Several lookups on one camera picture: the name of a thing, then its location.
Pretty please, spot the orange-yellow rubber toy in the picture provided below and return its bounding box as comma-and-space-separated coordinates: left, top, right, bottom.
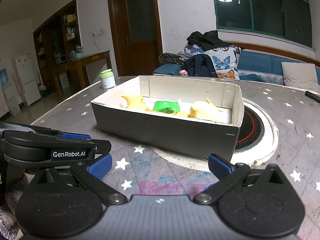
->
121, 95, 148, 111

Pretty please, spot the yellow plush chick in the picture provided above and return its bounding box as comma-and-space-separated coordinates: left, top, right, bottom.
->
190, 98, 223, 121

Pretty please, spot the green snack bag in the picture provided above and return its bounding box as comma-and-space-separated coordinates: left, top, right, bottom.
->
153, 101, 180, 114

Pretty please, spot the yellow rubber duck toy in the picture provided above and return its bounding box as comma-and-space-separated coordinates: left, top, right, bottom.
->
146, 108, 190, 118

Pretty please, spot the grey knitted glove hand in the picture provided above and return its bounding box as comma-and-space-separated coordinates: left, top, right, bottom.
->
1, 174, 28, 239

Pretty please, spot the round heater in table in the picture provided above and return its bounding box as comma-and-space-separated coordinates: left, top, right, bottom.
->
152, 99, 279, 172

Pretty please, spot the white cardboard box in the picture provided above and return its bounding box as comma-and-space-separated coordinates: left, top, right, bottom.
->
91, 75, 244, 160

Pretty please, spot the white jar green lid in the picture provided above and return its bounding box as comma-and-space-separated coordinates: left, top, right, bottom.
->
99, 69, 116, 89

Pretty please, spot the wooden side table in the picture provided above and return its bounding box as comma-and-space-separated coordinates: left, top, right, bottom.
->
52, 50, 111, 92

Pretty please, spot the white refrigerator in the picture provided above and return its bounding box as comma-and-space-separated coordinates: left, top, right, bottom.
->
12, 53, 41, 107

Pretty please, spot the dark wooden shelf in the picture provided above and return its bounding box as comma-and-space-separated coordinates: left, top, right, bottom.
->
33, 0, 81, 93

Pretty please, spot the blue sofa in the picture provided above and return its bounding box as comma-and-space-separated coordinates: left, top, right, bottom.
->
152, 50, 320, 86

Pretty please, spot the dark navy jacket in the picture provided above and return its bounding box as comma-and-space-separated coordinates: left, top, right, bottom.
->
182, 54, 217, 78

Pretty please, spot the butterfly pattern blanket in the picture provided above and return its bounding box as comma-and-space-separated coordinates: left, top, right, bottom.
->
185, 45, 242, 80

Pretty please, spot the black remote control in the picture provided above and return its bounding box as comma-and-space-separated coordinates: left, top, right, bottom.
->
305, 90, 320, 103

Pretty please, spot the beige cushion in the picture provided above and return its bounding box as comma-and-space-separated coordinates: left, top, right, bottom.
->
281, 62, 319, 93

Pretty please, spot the black clothes pile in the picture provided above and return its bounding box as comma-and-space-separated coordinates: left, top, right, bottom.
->
187, 30, 231, 51

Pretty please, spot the dark wooden door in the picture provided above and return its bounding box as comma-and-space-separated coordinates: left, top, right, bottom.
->
108, 0, 163, 76

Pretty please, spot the dark window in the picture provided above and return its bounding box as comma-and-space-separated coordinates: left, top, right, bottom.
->
214, 0, 312, 47

